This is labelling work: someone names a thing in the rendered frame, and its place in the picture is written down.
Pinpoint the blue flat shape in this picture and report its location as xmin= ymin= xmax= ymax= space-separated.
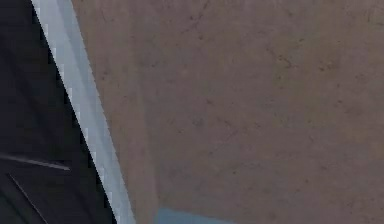
xmin=155 ymin=207 xmax=240 ymax=224

